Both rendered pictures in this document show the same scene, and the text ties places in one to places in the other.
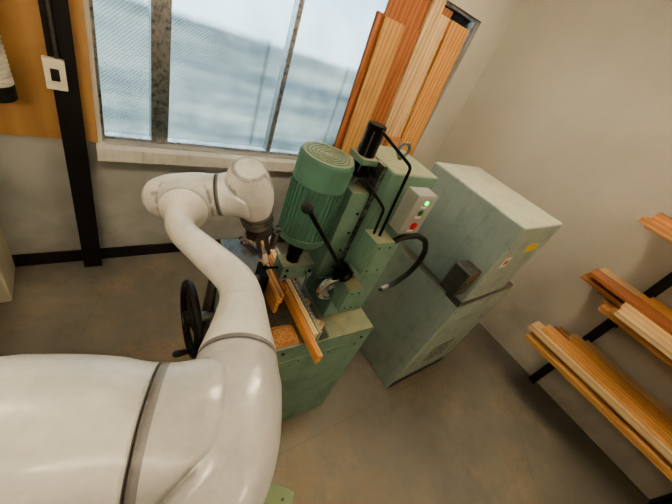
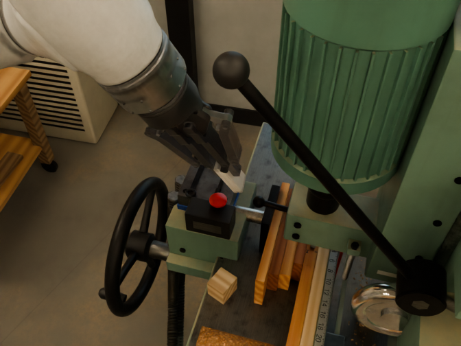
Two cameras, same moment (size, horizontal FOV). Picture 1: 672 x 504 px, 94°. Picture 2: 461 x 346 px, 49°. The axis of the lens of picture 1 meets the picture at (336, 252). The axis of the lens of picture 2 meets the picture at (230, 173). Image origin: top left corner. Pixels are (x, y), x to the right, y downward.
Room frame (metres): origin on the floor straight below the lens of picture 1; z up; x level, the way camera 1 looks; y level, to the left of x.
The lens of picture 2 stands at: (0.55, -0.21, 1.70)
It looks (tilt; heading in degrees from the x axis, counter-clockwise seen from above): 49 degrees down; 60
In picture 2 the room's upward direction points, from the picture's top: straight up
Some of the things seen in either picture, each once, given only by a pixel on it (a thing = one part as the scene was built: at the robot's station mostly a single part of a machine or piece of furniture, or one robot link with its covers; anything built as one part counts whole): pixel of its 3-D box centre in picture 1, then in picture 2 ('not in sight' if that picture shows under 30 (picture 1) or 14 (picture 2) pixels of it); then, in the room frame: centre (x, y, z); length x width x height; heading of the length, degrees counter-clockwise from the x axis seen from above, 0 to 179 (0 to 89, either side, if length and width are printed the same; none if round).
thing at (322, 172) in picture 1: (313, 197); (355, 53); (0.92, 0.14, 1.35); 0.18 x 0.18 x 0.31
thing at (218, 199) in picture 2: not in sight; (218, 200); (0.80, 0.26, 1.02); 0.03 x 0.03 x 0.01
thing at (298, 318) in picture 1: (285, 292); (307, 271); (0.89, 0.12, 0.92); 0.62 x 0.02 x 0.04; 44
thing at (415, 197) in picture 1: (412, 211); not in sight; (1.04, -0.19, 1.40); 0.10 x 0.06 x 0.16; 134
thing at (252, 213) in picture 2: (253, 278); (253, 215); (0.86, 0.25, 0.95); 0.09 x 0.07 x 0.09; 44
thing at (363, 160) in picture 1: (368, 150); not in sight; (1.02, 0.04, 1.54); 0.08 x 0.08 x 0.17; 44
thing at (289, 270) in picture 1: (293, 267); (331, 223); (0.93, 0.13, 1.03); 0.14 x 0.07 x 0.09; 134
